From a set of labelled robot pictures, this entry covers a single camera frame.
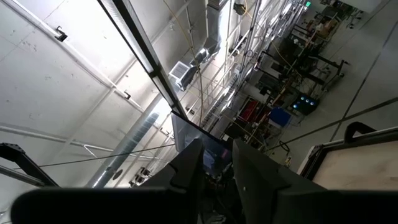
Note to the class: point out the red background cabinet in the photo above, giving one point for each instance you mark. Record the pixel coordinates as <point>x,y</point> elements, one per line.
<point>248,110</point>

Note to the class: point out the black computer blue lights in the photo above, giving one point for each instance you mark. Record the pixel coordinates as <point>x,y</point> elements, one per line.
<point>304,104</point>

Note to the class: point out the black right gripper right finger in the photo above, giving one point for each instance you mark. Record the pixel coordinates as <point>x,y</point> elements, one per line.
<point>258,186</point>

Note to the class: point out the overhead LED light bar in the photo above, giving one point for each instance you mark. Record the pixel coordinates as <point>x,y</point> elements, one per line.
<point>140,43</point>

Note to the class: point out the silver round wall duct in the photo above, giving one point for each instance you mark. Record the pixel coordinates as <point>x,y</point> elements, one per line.
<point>124,152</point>

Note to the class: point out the blue storage box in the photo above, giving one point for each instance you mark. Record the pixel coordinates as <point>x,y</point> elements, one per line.
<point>279,117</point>

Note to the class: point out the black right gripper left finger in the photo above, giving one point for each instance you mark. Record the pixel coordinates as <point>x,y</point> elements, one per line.
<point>186,174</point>

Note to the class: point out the tilted black display screen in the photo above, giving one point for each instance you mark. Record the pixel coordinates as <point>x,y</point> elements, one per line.
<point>214,152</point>

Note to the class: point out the rectangular metal ceiling duct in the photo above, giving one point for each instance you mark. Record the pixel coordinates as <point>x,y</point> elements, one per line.
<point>213,28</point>

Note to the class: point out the white ceiling air vent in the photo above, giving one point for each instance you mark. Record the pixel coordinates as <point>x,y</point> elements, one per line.
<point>182,74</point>

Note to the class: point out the thin black rig strut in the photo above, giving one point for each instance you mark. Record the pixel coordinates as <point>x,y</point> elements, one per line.
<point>342,119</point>

